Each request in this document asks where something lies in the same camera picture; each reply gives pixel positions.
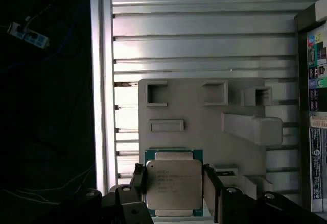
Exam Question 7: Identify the white power strip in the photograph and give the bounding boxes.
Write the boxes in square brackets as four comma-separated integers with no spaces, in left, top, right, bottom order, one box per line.
[7,21,51,50]

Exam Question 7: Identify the silver CPU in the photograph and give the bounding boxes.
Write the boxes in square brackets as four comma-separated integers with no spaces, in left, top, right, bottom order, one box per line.
[144,147,204,217]

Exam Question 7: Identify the grey parts rack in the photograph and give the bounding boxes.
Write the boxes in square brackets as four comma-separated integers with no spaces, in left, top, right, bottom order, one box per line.
[137,78,284,219]

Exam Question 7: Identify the open grey PC case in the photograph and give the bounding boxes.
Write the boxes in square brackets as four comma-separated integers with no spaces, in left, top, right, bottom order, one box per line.
[293,0,327,213]

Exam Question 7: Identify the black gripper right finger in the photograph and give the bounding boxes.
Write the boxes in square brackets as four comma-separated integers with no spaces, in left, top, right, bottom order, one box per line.
[202,163,327,224]

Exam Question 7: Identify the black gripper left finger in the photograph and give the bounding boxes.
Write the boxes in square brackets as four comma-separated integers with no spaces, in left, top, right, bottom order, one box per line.
[58,162,154,224]

